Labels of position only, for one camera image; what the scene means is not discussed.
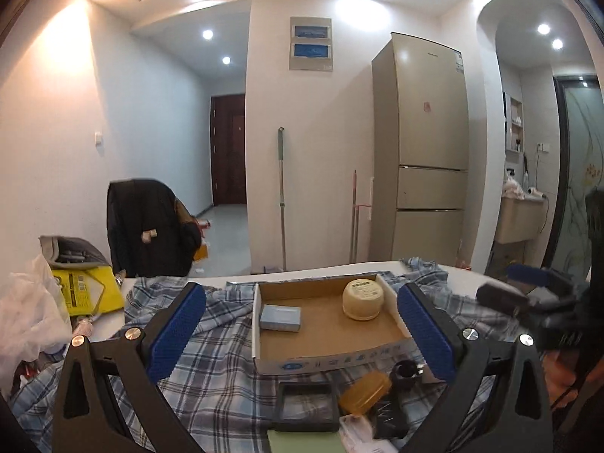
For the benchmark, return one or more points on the black frame box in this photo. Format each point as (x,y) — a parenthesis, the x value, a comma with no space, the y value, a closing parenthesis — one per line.
(306,423)

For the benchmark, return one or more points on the beige sink cabinet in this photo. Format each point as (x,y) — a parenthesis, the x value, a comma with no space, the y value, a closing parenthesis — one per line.
(519,219)

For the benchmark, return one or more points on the wall niche shelf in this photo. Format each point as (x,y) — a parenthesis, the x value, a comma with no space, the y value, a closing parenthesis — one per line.
(515,122)

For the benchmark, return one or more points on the small light blue box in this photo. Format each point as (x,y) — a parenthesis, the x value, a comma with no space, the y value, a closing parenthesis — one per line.
(281,317)

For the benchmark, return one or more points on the white pink packet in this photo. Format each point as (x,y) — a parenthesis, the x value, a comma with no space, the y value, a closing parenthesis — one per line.
(358,434)

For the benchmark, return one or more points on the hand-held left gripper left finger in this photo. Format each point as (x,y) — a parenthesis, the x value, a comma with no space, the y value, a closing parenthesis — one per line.
(177,330)

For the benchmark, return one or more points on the beige refrigerator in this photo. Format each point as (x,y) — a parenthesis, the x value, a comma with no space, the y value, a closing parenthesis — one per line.
(424,127)

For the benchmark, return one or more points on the white hair dryer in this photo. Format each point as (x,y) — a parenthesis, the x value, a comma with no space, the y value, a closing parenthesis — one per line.
(535,192)

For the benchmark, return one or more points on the light green pouch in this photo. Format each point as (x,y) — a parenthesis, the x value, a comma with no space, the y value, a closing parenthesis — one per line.
(302,443)

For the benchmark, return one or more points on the grey bag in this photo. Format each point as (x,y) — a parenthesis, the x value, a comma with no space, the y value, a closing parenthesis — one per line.
(71,250)

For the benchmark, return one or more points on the blue plaid shirt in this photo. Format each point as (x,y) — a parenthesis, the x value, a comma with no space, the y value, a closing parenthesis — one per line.
(226,335)

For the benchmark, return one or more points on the shallow cardboard box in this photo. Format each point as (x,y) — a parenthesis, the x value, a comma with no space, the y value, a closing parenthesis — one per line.
(325,325)

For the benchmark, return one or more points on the white wall outlet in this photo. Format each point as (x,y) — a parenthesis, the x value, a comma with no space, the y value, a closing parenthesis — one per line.
(542,147)

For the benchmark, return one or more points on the frosted glass door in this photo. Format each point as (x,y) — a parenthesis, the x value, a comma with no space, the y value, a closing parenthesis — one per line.
(573,174)

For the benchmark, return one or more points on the small red item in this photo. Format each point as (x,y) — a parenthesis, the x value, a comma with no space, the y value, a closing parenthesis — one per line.
(203,222)

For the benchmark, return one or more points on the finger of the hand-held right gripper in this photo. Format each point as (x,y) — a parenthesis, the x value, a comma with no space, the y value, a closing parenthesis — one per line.
(538,274)
(500,298)

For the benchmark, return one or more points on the white plastic bag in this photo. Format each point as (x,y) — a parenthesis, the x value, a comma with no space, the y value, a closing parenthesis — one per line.
(28,311)

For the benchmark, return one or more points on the white pink cloth pile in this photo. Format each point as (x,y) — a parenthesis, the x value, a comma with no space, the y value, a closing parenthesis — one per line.
(512,186)

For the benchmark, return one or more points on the dark red door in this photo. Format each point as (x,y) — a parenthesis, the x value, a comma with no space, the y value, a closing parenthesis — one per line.
(229,151)

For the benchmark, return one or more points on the orange box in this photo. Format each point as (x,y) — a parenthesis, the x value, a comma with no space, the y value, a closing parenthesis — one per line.
(201,251)

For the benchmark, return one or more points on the person's right hand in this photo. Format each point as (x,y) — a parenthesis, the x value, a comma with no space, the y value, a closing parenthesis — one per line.
(561,377)

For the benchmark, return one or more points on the wall electrical panel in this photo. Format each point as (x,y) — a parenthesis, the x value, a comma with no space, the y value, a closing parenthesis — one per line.
(311,42)

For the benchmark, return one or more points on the cream round jar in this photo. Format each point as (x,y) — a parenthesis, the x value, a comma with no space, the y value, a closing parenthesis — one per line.
(363,299)

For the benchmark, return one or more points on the small black bottle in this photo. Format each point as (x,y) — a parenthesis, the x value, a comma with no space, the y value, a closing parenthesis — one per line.
(403,371)

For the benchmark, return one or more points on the amber plastic soap box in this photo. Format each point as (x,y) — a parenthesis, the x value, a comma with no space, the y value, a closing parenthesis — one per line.
(363,392)

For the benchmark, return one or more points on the clear pink packet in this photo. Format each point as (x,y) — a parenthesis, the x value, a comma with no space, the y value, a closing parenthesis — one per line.
(85,326)

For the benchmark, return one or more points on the black jacket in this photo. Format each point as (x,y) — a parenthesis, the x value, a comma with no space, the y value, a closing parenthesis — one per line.
(137,217)

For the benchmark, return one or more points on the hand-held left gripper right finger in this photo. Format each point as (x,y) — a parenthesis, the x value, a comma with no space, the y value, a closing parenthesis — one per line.
(424,335)

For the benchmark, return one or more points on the yellow plastic bag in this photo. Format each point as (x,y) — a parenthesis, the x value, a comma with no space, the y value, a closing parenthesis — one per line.
(106,292)

